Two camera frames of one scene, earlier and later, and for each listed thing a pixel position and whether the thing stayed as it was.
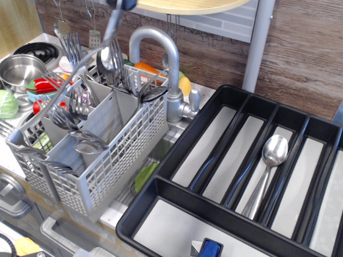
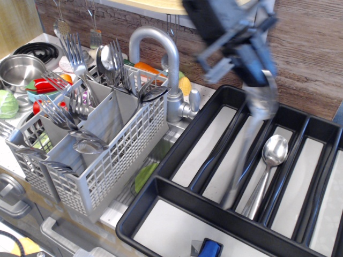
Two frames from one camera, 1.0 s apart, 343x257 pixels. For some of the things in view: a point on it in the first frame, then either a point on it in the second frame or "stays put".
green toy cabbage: (9, 105) stays put
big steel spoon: (16, 136) -> (261, 101)
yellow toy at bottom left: (25, 246) stays put
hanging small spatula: (95, 36) stays put
